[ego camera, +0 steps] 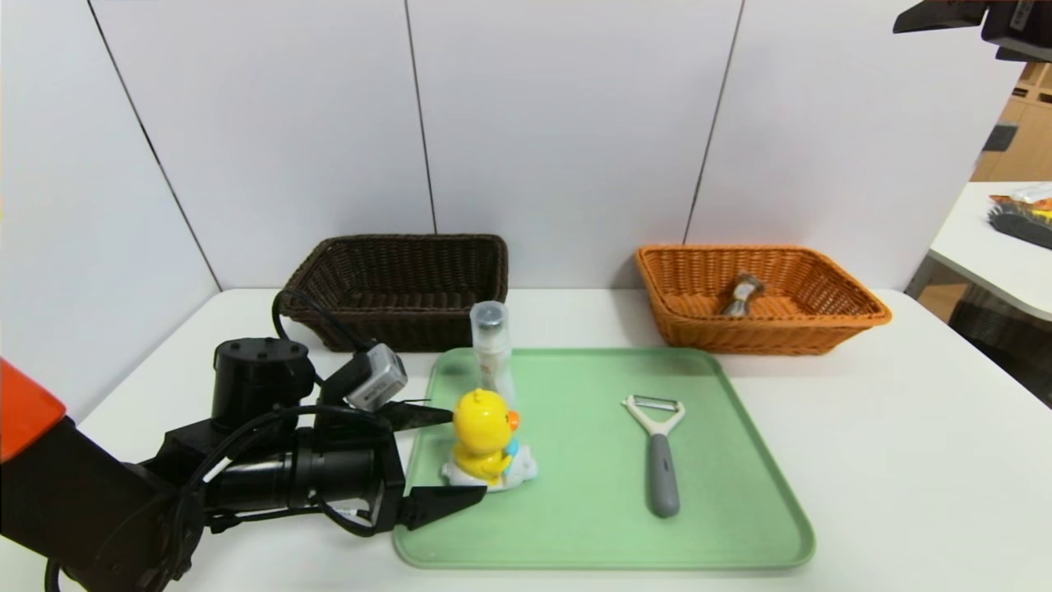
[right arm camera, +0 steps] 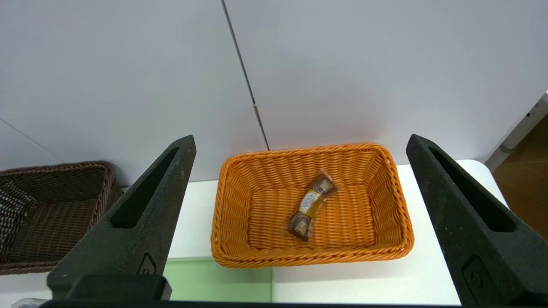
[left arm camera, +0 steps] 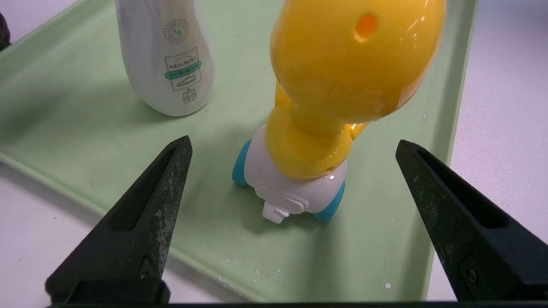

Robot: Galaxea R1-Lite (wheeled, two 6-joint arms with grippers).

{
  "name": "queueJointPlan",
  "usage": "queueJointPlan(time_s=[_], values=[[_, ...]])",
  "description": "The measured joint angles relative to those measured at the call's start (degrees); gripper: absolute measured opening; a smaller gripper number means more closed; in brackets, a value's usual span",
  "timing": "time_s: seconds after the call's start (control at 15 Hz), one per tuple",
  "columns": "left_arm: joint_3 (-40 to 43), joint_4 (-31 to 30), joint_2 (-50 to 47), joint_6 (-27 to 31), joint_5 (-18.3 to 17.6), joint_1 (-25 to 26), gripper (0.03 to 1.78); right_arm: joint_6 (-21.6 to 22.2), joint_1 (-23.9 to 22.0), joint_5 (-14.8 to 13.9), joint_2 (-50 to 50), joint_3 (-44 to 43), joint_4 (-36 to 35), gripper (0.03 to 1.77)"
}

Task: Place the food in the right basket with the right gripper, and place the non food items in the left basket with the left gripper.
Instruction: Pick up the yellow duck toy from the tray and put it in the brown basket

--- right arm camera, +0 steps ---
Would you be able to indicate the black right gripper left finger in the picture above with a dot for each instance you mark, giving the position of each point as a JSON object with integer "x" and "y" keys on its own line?
{"x": 141, "y": 222}

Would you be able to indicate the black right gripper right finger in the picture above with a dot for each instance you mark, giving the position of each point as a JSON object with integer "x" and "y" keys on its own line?
{"x": 471, "y": 239}

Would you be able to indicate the orange wicker basket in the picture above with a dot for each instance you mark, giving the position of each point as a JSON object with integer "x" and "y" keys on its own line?
{"x": 257, "y": 214}

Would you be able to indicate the chocolate candy pack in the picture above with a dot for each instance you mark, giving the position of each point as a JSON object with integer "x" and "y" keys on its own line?
{"x": 310, "y": 203}

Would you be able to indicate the dark brown wicker basket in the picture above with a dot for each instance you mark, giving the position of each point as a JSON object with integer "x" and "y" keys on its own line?
{"x": 51, "y": 222}

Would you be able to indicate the green plastic tray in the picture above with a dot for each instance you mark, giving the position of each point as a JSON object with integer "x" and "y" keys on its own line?
{"x": 214, "y": 282}

